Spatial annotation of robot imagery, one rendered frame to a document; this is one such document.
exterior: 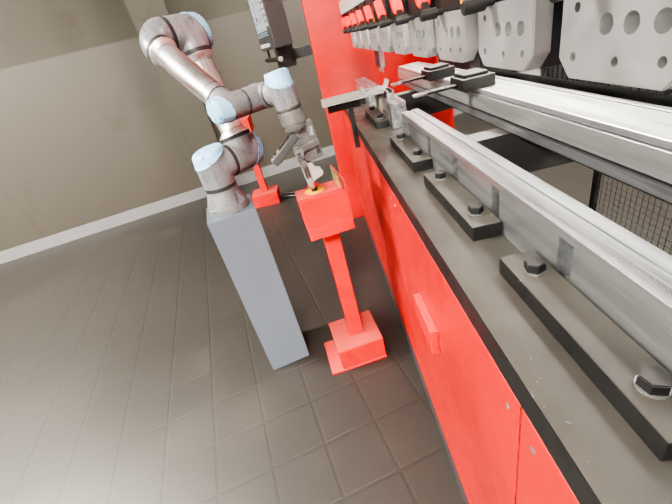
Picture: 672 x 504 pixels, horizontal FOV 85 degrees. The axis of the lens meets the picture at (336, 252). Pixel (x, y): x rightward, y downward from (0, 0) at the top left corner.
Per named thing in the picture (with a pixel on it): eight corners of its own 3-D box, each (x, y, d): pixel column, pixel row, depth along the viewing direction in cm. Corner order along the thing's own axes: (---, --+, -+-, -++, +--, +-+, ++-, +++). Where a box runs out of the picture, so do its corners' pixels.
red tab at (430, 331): (415, 313, 100) (412, 294, 97) (422, 312, 100) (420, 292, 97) (432, 354, 87) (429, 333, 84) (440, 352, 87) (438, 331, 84)
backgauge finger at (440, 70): (388, 87, 164) (387, 75, 161) (445, 73, 163) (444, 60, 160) (394, 90, 153) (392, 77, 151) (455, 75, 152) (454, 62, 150)
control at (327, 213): (302, 219, 143) (289, 176, 134) (341, 207, 144) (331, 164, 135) (311, 241, 126) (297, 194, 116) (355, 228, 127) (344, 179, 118)
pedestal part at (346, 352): (324, 344, 175) (318, 326, 169) (372, 328, 178) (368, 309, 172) (333, 375, 158) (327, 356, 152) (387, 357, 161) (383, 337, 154)
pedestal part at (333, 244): (347, 327, 165) (318, 222, 137) (359, 323, 165) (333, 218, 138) (350, 336, 159) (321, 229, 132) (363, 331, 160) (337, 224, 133)
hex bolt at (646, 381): (626, 378, 35) (629, 367, 35) (654, 372, 35) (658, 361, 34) (649, 402, 33) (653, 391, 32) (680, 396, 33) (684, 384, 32)
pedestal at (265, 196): (257, 201, 365) (226, 116, 323) (281, 195, 364) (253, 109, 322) (255, 209, 347) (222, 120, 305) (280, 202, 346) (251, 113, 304)
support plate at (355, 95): (321, 102, 168) (320, 99, 168) (376, 87, 167) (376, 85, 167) (323, 108, 153) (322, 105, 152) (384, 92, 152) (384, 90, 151)
